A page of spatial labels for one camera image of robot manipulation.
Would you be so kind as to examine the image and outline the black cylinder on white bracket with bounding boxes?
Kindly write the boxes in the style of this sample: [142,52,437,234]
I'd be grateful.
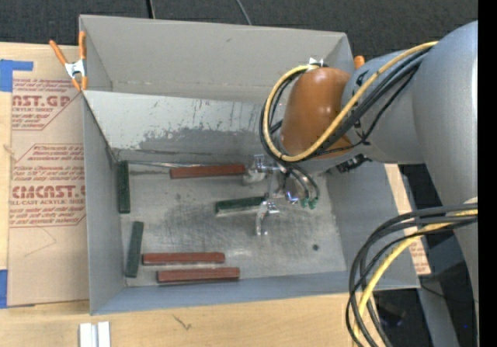
[335,154,370,174]

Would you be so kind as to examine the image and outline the red-brown flat block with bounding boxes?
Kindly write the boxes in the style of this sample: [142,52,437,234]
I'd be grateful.
[169,164,247,180]
[141,252,227,266]
[156,266,242,284]

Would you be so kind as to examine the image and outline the grey metal bin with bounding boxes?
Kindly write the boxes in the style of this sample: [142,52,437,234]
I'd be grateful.
[78,14,421,316]

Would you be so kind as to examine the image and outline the dark green flat block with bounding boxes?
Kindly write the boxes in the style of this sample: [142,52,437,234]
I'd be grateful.
[124,220,145,279]
[116,160,131,215]
[214,196,269,217]

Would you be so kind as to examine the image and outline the brown cardboard board red print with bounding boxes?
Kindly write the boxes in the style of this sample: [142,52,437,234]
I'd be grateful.
[0,41,433,308]

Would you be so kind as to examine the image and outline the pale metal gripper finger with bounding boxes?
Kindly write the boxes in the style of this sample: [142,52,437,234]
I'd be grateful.
[254,200,281,237]
[242,155,273,186]

